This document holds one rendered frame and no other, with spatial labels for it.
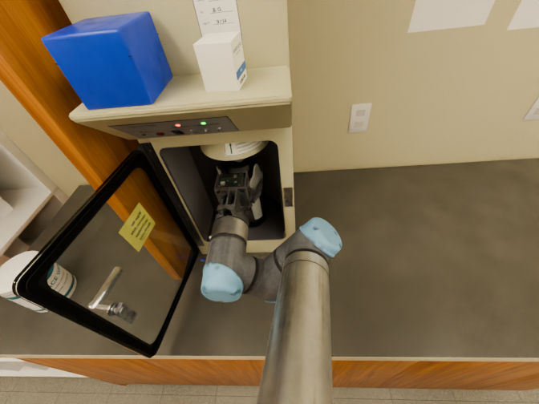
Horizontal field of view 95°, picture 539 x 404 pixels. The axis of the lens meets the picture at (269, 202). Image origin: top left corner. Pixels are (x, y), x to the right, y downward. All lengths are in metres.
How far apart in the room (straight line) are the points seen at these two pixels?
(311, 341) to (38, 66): 0.53
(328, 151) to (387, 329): 0.68
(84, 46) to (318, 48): 0.66
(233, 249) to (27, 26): 0.45
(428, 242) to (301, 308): 0.68
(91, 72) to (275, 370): 0.41
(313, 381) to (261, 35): 0.45
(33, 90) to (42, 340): 0.72
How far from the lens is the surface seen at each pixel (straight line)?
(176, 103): 0.39
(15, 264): 1.03
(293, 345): 0.30
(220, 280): 0.45
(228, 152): 0.57
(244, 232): 0.51
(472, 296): 0.90
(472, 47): 1.08
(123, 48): 0.39
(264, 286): 0.50
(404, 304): 0.81
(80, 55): 0.42
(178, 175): 0.66
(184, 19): 0.46
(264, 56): 0.46
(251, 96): 0.36
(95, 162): 0.57
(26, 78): 0.52
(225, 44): 0.37
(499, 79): 1.18
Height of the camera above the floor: 1.65
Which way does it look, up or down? 47 degrees down
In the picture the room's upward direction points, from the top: 8 degrees counter-clockwise
